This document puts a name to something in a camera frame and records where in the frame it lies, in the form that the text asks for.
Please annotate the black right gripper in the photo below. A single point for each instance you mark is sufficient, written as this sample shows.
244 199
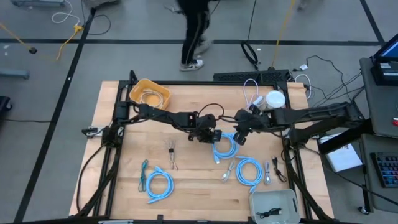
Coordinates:
245 121

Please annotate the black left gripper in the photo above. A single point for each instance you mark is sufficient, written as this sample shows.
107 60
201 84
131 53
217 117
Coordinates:
203 133

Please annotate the yellow plastic bin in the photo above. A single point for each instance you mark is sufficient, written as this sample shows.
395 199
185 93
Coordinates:
135 93

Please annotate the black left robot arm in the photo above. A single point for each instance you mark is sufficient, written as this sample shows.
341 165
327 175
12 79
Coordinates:
174 117

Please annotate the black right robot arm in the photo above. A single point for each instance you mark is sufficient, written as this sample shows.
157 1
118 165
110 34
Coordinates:
311 113

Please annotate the pale green plastic bin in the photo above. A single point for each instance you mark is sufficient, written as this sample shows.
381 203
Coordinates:
273 199

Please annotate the white adapter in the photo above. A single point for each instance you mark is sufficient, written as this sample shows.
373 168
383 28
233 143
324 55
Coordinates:
303 67

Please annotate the white paper box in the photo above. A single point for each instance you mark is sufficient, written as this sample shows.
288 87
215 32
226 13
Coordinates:
342 158

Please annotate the person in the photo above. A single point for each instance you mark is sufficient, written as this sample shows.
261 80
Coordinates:
192 31

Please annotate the grey cart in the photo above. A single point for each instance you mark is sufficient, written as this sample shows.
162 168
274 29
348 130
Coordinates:
382 109

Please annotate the black backlit keyboard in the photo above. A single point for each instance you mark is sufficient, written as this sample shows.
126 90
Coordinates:
387 169

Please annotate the black laptop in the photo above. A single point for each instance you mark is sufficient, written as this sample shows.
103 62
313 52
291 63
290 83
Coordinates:
385 73

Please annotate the red object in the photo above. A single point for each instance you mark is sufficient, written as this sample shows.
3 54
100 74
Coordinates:
395 122

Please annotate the grey equipment base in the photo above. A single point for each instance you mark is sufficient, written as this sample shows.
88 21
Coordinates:
37 2
99 2

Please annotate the grey floor bar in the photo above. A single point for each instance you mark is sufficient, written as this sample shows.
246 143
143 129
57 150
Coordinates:
14 74

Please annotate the black floor object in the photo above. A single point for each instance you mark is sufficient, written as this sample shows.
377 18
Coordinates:
3 104

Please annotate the black table frame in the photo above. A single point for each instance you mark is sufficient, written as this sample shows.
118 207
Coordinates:
199 83

